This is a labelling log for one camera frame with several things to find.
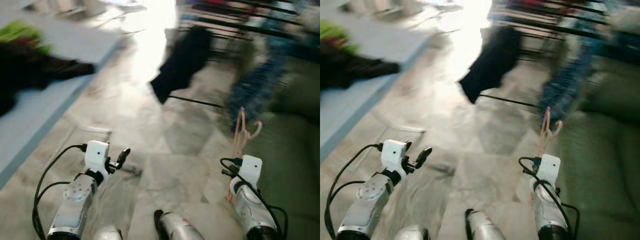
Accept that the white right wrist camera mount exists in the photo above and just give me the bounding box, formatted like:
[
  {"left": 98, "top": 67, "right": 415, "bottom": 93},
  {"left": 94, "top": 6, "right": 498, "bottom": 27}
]
[
  {"left": 536, "top": 153, "right": 562, "bottom": 188},
  {"left": 234, "top": 154, "right": 264, "bottom": 190}
]

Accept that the pinkish white plastic hanger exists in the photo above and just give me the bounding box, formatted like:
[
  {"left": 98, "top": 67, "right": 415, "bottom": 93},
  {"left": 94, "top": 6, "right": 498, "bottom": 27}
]
[
  {"left": 537, "top": 106, "right": 564, "bottom": 158},
  {"left": 230, "top": 106, "right": 264, "bottom": 160}
]

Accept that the black clothes drying rack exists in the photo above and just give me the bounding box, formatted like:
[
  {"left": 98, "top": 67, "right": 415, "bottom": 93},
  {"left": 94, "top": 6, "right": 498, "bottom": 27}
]
[
  {"left": 479, "top": 0, "right": 640, "bottom": 108},
  {"left": 165, "top": 0, "right": 321, "bottom": 108}
]

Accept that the silver right robot leg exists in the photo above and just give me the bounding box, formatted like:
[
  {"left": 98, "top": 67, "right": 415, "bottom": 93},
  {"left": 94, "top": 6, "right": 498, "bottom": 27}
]
[
  {"left": 464, "top": 208, "right": 506, "bottom": 240},
  {"left": 153, "top": 209, "right": 205, "bottom": 240}
]

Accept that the navy blue garment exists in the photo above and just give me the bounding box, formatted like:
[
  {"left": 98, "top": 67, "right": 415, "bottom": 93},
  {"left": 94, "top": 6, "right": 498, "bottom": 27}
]
[
  {"left": 459, "top": 26, "right": 523, "bottom": 105},
  {"left": 150, "top": 26, "right": 213, "bottom": 105}
]

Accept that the dark green sofa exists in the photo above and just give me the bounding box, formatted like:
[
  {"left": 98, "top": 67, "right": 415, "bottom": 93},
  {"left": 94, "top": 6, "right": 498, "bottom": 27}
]
[
  {"left": 240, "top": 30, "right": 321, "bottom": 240},
  {"left": 550, "top": 30, "right": 640, "bottom": 240}
]

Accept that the silver robot leg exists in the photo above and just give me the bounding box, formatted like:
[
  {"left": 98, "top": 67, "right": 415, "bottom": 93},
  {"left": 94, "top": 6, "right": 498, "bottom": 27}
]
[
  {"left": 464, "top": 208, "right": 506, "bottom": 240},
  {"left": 153, "top": 209, "right": 205, "bottom": 240},
  {"left": 92, "top": 225, "right": 123, "bottom": 240},
  {"left": 395, "top": 225, "right": 431, "bottom": 240}
]

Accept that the black garment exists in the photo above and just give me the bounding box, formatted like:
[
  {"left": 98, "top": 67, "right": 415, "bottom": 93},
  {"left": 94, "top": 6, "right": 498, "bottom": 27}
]
[
  {"left": 320, "top": 42, "right": 401, "bottom": 90},
  {"left": 0, "top": 42, "right": 96, "bottom": 117}
]

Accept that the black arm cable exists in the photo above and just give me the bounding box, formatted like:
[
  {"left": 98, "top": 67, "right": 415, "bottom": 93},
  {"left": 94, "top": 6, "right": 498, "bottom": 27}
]
[
  {"left": 262, "top": 202, "right": 290, "bottom": 238},
  {"left": 34, "top": 180, "right": 76, "bottom": 216},
  {"left": 326, "top": 179, "right": 371, "bottom": 216},
  {"left": 560, "top": 202, "right": 581, "bottom": 236}
]

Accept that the black left camera cable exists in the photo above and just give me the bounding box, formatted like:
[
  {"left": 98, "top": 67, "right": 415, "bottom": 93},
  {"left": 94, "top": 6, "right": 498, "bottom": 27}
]
[
  {"left": 32, "top": 143, "right": 89, "bottom": 240},
  {"left": 324, "top": 142, "right": 384, "bottom": 240}
]

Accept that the green garment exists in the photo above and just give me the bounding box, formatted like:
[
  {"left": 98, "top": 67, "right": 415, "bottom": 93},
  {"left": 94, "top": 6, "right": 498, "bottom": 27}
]
[
  {"left": 320, "top": 20, "right": 358, "bottom": 55},
  {"left": 0, "top": 21, "right": 51, "bottom": 55}
]

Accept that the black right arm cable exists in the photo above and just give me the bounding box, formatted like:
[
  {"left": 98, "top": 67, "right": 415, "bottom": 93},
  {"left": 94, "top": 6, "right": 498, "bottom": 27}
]
[
  {"left": 560, "top": 202, "right": 581, "bottom": 236},
  {"left": 262, "top": 202, "right": 290, "bottom": 238}
]

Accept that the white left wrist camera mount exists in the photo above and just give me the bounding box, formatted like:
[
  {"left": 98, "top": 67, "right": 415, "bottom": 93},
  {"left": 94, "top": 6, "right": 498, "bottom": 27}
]
[
  {"left": 380, "top": 139, "right": 408, "bottom": 175},
  {"left": 83, "top": 140, "right": 111, "bottom": 175}
]

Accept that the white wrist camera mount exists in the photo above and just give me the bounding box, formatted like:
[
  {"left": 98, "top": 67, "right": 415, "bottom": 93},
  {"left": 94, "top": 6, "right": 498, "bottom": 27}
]
[
  {"left": 536, "top": 153, "right": 562, "bottom": 188},
  {"left": 380, "top": 139, "right": 408, "bottom": 175},
  {"left": 83, "top": 140, "right": 111, "bottom": 175},
  {"left": 234, "top": 154, "right": 264, "bottom": 190}
]

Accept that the blue plaid garment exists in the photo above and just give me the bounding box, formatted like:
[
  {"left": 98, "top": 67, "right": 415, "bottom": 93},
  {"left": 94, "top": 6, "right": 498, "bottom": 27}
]
[
  {"left": 537, "top": 37, "right": 601, "bottom": 123},
  {"left": 225, "top": 37, "right": 296, "bottom": 131}
]

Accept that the silver left robot leg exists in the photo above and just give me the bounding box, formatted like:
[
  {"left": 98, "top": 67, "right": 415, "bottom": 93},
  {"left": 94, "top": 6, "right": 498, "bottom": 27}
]
[
  {"left": 395, "top": 225, "right": 431, "bottom": 240},
  {"left": 92, "top": 225, "right": 123, "bottom": 240}
]

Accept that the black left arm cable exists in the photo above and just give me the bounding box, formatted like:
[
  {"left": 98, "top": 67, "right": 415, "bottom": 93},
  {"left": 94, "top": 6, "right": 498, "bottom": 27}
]
[
  {"left": 326, "top": 179, "right": 371, "bottom": 216},
  {"left": 34, "top": 180, "right": 76, "bottom": 216}
]

